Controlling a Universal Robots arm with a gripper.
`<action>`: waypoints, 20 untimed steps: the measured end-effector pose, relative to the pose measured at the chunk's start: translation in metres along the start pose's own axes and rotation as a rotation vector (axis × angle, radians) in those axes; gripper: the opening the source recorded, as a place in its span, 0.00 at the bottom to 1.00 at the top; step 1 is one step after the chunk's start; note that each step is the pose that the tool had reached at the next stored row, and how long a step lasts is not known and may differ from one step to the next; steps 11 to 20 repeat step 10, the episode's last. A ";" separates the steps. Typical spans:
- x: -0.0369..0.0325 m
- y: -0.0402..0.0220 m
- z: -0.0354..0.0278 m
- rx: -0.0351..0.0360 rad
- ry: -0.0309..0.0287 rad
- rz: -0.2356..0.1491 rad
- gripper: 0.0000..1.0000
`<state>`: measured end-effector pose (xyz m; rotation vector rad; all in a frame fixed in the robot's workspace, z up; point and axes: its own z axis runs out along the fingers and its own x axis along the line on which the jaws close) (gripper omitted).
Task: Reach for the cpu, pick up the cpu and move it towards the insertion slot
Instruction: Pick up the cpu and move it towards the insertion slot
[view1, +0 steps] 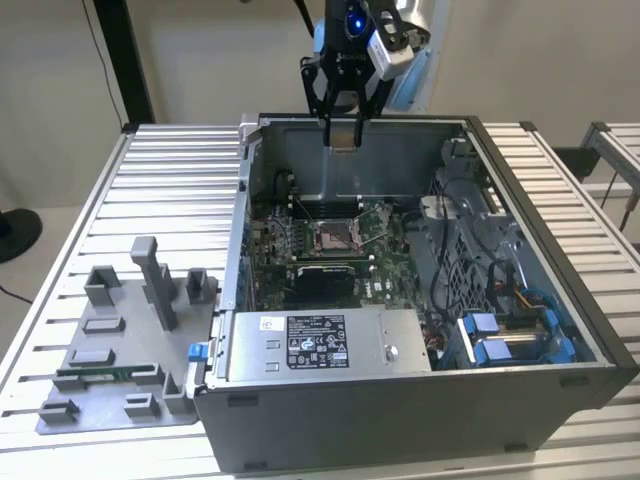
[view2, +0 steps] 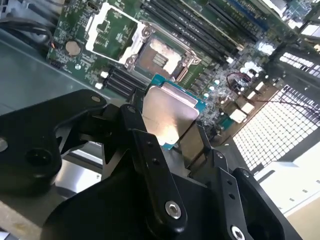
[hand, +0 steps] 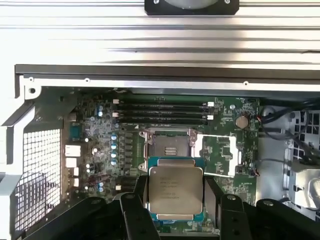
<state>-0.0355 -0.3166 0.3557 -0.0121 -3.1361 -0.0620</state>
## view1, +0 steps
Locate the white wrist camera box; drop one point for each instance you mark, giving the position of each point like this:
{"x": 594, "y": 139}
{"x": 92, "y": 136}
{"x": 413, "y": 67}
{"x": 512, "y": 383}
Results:
{"x": 387, "y": 57}

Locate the aluminium side table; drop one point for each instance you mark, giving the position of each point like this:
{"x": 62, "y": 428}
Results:
{"x": 615, "y": 150}

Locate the black round stand base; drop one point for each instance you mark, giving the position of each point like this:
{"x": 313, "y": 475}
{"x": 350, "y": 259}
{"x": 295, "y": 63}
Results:
{"x": 20, "y": 235}

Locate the silver CPU with green rim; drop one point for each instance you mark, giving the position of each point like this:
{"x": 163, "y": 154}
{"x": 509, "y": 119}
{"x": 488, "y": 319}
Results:
{"x": 344, "y": 142}

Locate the black graphics card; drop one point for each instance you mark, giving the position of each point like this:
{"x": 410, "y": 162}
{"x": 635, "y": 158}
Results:
{"x": 325, "y": 282}

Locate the black RAM slot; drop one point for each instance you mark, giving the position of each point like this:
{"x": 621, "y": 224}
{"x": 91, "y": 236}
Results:
{"x": 330, "y": 257}
{"x": 327, "y": 210}
{"x": 325, "y": 201}

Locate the black open PC case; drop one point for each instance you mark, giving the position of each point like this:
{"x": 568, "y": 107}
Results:
{"x": 350, "y": 430}

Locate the grey plastic parts rack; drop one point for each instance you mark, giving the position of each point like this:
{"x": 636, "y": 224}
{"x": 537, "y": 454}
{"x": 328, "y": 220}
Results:
{"x": 135, "y": 340}

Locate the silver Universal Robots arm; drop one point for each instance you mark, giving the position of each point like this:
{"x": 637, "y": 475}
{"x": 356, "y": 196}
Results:
{"x": 412, "y": 85}

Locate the grey metal drive cage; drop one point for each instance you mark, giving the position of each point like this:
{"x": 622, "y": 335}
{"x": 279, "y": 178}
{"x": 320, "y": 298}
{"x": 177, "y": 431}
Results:
{"x": 465, "y": 240}

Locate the black vertical stand post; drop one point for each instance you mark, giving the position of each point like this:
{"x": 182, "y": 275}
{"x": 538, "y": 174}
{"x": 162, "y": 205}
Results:
{"x": 125, "y": 60}

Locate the thin metal locking lever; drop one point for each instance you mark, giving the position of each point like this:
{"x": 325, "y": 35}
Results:
{"x": 304, "y": 207}

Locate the green RAM stick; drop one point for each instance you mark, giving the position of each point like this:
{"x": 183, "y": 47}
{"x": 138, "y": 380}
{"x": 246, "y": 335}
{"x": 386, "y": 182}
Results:
{"x": 105, "y": 373}

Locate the green motherboard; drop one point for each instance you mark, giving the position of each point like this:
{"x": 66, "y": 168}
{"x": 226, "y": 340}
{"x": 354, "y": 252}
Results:
{"x": 395, "y": 275}

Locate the hard disk in blue carrier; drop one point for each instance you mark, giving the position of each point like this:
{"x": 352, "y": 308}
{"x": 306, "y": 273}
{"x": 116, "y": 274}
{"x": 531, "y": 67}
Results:
{"x": 495, "y": 350}
{"x": 482, "y": 322}

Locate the blue case latch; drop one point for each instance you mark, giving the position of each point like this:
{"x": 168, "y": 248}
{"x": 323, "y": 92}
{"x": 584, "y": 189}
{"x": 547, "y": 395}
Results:
{"x": 196, "y": 351}

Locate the CPU socket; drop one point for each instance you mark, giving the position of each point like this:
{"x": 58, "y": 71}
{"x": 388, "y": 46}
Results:
{"x": 335, "y": 237}

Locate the silver power supply unit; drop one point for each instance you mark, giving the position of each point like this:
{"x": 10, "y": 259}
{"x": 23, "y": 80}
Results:
{"x": 250, "y": 345}

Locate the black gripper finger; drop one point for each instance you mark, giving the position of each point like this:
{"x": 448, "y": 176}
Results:
{"x": 312, "y": 85}
{"x": 375, "y": 102}

